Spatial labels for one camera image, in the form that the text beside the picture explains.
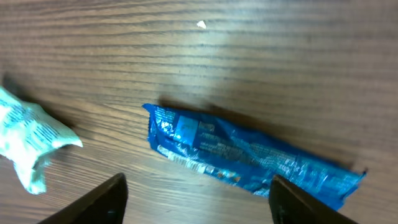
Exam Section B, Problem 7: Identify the teal tissue packet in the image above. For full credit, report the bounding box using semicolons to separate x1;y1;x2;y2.
1;88;83;195

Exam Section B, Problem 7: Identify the small white crumb centre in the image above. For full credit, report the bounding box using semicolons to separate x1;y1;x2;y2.
197;21;207;29

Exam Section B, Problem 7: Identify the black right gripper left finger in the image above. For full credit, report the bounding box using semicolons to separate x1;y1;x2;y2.
39;173;128;224

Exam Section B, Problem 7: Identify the blue snack wrapper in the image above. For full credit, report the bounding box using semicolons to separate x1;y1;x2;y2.
143;103;366;210

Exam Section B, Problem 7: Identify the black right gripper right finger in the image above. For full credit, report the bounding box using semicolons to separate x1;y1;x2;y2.
269;175;357;224

